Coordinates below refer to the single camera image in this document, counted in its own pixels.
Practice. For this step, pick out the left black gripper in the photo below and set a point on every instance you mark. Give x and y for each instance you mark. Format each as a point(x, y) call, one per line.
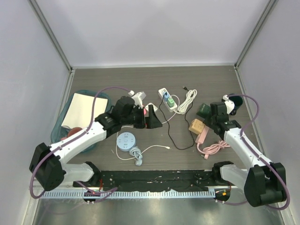
point(151, 121)

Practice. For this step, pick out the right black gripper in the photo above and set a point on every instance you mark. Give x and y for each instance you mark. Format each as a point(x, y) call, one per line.
point(207, 122)

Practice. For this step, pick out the white square plug adapter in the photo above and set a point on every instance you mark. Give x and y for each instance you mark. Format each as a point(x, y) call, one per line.
point(150, 106)

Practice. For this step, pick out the dark green cube socket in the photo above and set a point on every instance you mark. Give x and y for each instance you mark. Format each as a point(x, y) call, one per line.
point(204, 110)

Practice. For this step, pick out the pink power strip with cable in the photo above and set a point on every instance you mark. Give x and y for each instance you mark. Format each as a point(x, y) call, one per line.
point(208, 150)

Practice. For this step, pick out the white power strip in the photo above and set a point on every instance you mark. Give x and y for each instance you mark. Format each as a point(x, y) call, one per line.
point(161, 93)

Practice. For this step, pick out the round blue power socket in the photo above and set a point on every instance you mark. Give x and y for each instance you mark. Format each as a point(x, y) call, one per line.
point(126, 142)

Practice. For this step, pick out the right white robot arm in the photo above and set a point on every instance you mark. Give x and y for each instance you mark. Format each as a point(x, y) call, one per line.
point(263, 182)

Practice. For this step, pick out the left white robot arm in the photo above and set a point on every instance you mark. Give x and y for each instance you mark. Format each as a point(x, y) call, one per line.
point(50, 164)

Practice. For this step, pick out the green plug adapter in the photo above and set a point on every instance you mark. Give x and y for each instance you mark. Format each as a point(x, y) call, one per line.
point(170, 102)

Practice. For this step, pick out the blue plug adapter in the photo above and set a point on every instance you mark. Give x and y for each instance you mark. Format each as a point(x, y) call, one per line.
point(166, 96)

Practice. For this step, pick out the dark green mug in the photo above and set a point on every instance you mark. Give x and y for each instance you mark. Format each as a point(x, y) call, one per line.
point(238, 102)

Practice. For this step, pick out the white paper pad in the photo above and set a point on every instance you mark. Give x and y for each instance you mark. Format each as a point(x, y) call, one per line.
point(80, 110)

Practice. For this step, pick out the teal plastic bin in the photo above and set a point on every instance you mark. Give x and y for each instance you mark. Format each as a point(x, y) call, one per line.
point(60, 132)

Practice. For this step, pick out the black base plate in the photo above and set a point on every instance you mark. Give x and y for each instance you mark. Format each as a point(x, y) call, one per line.
point(158, 180)

